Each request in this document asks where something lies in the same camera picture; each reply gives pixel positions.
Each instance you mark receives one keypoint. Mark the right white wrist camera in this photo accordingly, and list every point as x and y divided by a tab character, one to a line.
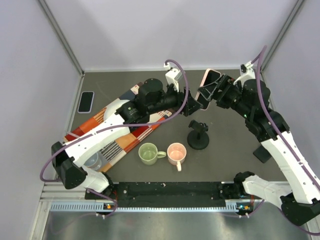
247	73

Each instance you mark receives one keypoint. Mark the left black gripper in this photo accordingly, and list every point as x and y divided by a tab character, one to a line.
191	105

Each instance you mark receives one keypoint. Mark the white plate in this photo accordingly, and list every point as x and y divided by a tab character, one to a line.
113	106

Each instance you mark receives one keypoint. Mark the pink case smartphone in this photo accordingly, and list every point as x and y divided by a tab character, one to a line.
209	77

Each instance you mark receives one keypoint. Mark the green ceramic mug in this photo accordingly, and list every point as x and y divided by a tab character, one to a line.
149	154

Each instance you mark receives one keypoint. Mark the black folding phone stand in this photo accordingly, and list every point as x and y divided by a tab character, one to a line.
262	154

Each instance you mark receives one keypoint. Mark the pink ceramic mug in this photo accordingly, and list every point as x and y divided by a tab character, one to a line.
176	154

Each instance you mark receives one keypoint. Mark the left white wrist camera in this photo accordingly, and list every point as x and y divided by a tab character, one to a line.
173	75

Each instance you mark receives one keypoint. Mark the grey slotted cable duct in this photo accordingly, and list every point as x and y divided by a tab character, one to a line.
108	207

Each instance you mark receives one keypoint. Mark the black round-base phone stand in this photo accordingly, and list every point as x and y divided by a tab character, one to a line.
198	138

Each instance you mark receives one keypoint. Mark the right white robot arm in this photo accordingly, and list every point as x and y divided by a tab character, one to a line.
299	202

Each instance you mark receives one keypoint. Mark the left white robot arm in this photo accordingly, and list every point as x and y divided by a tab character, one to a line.
69	158

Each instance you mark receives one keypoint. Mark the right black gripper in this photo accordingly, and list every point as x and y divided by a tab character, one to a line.
226	84

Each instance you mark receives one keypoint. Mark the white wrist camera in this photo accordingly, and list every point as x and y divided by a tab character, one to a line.
247	73
173	75

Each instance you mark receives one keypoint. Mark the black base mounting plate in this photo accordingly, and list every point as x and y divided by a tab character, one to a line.
174	194

